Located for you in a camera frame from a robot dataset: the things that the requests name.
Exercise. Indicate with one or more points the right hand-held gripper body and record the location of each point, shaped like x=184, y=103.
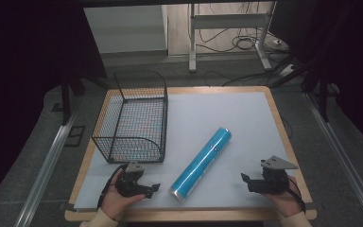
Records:
x=272, y=181

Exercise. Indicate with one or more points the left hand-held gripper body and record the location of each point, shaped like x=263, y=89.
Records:
x=131, y=184

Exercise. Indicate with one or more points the blue film roll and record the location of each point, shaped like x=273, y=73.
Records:
x=201, y=164

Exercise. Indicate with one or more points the person's left hand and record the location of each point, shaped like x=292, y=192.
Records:
x=115, y=201

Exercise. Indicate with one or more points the person's right hand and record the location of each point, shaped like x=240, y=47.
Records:
x=288, y=201

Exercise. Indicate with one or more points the pale grey table mat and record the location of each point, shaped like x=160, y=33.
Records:
x=227, y=110

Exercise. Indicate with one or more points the black metal stand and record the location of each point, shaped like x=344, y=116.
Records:
x=65, y=104
x=323, y=101

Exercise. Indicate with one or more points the white power strip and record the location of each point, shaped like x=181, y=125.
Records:
x=287, y=70

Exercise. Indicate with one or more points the dark curtain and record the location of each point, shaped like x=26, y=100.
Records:
x=28, y=47
x=353, y=63

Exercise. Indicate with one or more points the pale grey cabinet panel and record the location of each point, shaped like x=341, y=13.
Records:
x=126, y=28

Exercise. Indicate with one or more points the black floor frame plate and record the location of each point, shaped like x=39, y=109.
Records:
x=75, y=136

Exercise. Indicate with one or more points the metal floor rail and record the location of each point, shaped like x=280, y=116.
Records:
x=44, y=170
x=343, y=157

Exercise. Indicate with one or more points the white metal desk frame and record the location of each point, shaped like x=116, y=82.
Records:
x=230, y=21

